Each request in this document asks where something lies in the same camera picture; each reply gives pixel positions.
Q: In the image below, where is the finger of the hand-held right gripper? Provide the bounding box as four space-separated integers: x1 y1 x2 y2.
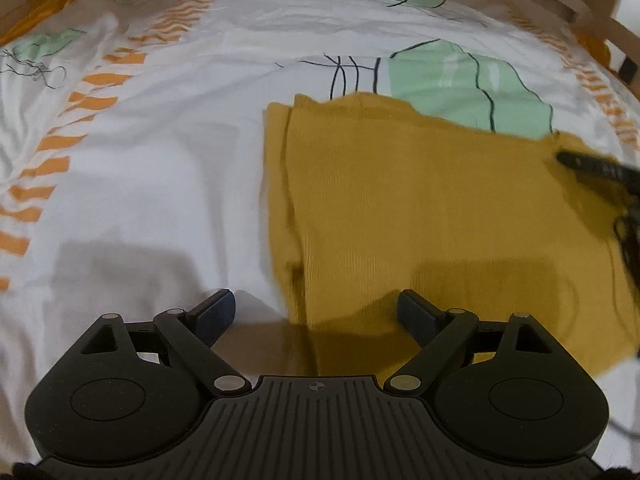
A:
556 150 640 186

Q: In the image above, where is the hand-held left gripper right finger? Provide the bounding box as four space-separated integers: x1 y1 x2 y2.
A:
384 288 556 395

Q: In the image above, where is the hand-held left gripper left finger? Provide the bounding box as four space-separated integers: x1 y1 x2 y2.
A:
75 288 251 395

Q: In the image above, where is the mustard yellow knit sweater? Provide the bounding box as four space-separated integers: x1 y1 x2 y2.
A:
262 92 640 377

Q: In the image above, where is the white leaf printed duvet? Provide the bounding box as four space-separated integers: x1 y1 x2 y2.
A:
0 0 640 466

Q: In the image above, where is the black cable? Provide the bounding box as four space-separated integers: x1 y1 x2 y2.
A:
612 185 640 286

